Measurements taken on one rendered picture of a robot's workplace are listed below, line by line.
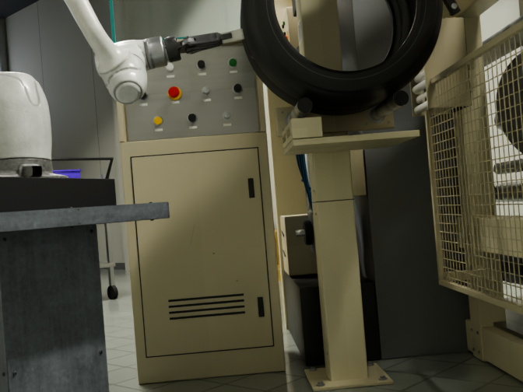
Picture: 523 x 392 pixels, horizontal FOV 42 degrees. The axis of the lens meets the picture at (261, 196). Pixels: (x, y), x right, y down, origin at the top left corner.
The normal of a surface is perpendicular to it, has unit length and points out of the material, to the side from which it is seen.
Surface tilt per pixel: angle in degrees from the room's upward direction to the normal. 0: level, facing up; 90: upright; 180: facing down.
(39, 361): 90
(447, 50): 90
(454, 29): 90
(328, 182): 90
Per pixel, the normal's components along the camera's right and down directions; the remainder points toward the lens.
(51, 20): -0.68, 0.04
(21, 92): 0.47, -0.35
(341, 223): 0.04, -0.02
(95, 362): 0.72, -0.07
